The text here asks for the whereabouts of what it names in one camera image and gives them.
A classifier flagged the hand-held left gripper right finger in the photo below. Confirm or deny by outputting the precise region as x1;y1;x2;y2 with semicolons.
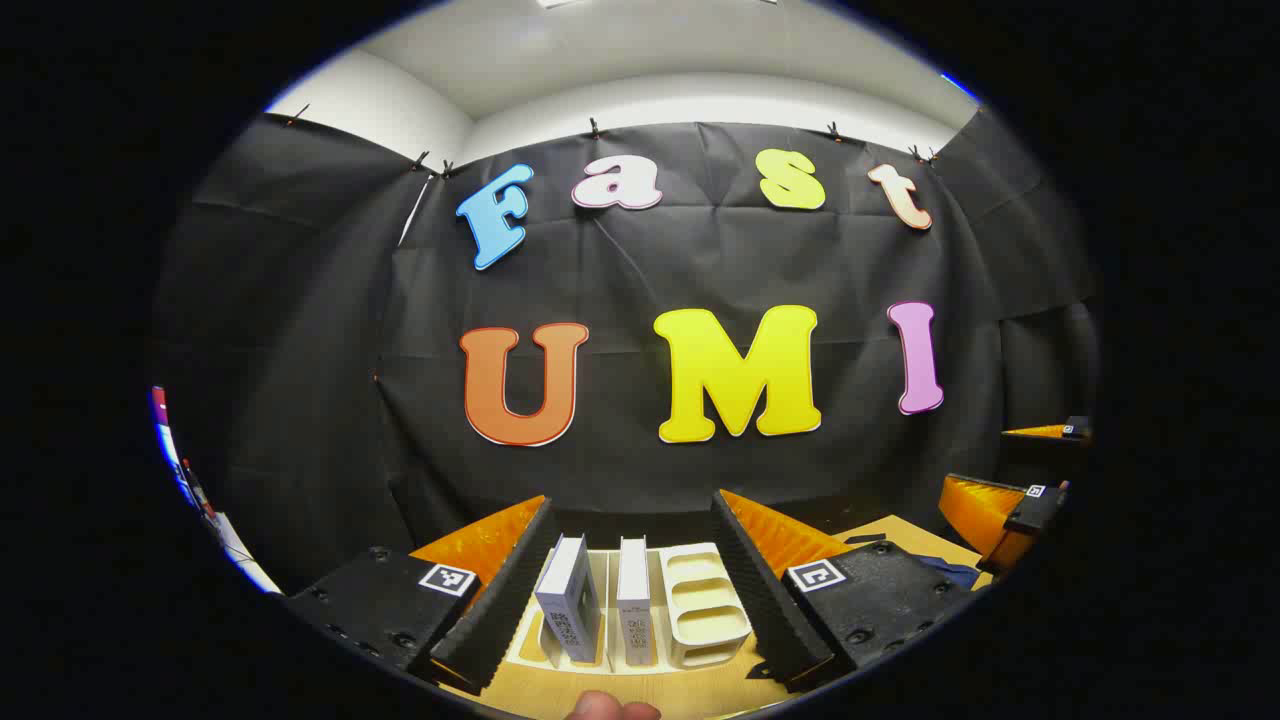
710;488;976;694

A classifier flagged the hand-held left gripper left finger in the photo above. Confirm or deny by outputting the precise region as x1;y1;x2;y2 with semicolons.
285;493;561;698

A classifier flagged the thick grey cover book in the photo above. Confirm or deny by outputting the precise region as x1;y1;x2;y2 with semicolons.
533;533;602;664

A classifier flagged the white bookshelf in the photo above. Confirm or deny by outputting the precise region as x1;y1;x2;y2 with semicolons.
505;540;753;673

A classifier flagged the blue schoolbag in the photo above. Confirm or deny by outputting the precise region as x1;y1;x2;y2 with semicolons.
843;532;991;593

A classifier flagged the thin white cover book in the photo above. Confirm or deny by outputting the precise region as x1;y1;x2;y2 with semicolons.
615;536;656;667

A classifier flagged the cluttered white side table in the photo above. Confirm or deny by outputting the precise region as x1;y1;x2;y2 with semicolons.
150;385;283;596

